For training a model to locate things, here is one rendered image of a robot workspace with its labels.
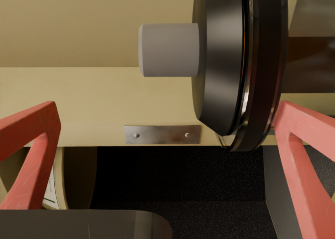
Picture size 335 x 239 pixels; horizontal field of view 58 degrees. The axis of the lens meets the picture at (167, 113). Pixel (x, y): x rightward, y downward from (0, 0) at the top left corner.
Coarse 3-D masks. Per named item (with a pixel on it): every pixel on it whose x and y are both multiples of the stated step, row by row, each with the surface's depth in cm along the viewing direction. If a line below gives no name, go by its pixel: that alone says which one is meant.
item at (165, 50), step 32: (224, 0) 12; (160, 32) 15; (192, 32) 15; (224, 32) 12; (160, 64) 15; (192, 64) 15; (224, 64) 12; (192, 96) 19; (224, 96) 13; (224, 128) 14
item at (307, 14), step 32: (256, 0) 11; (288, 0) 12; (320, 0) 12; (256, 32) 11; (288, 32) 12; (320, 32) 12; (256, 64) 11; (288, 64) 12; (320, 64) 12; (288, 96) 13; (320, 96) 13
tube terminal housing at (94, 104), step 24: (0, 72) 35; (24, 72) 35; (48, 72) 35; (72, 72) 35; (96, 72) 35; (120, 72) 35; (0, 96) 31; (24, 96) 31; (48, 96) 31; (72, 96) 31; (96, 96) 31; (120, 96) 31; (144, 96) 31; (168, 96) 31; (72, 120) 28; (96, 120) 28; (120, 120) 28; (144, 120) 28; (168, 120) 28; (192, 120) 28; (72, 144) 29; (96, 144) 29; (120, 144) 29; (144, 144) 29; (168, 144) 29; (192, 144) 29; (216, 144) 29; (264, 144) 29; (0, 168) 32; (0, 192) 33
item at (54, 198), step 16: (64, 160) 50; (80, 160) 51; (96, 160) 52; (64, 176) 49; (80, 176) 50; (48, 192) 36; (64, 192) 35; (80, 192) 48; (48, 208) 39; (64, 208) 37; (80, 208) 45
